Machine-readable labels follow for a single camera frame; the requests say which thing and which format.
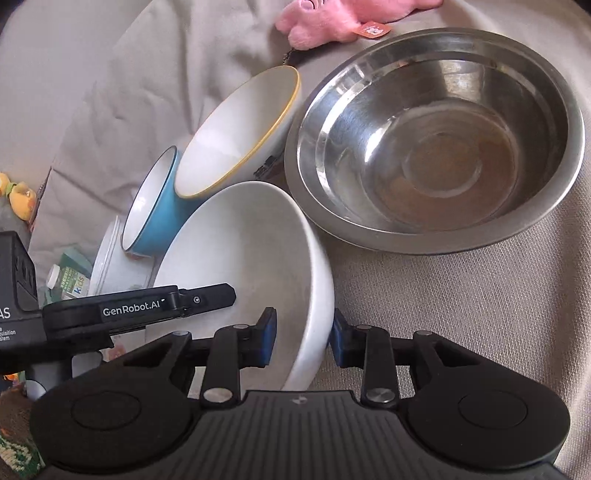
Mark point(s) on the pink plush toy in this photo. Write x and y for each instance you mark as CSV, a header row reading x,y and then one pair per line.
x,y
314,23

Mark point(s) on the grey sofa cover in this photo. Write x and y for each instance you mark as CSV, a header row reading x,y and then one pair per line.
x,y
461,300

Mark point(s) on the orange edged book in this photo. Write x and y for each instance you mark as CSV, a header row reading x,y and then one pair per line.
x,y
41,194

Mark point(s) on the yellow duck toy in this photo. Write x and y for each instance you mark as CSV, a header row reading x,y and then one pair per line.
x,y
21,198

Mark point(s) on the white bowl with yellow rim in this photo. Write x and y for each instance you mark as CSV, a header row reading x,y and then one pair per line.
x,y
231,138

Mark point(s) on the patterned rug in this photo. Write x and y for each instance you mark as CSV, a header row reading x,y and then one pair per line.
x,y
14,452

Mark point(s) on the clear bottle with white cap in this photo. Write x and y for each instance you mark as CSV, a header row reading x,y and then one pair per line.
x,y
76,285

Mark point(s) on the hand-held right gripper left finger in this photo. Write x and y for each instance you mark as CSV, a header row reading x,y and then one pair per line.
x,y
270,333

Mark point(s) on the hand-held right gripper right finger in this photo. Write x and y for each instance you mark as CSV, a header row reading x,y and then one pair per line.
x,y
340,340

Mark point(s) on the white bowl with lipped rim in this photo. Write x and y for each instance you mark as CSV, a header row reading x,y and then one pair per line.
x,y
111,267

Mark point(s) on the stainless steel bowl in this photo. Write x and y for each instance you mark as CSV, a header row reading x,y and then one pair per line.
x,y
438,152

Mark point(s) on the teal cloth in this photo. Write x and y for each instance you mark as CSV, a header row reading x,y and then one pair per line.
x,y
76,257

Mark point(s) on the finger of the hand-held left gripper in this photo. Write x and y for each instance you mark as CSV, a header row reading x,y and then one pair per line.
x,y
207,296

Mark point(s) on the large plain white bowl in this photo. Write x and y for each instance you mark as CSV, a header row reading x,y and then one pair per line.
x,y
258,258

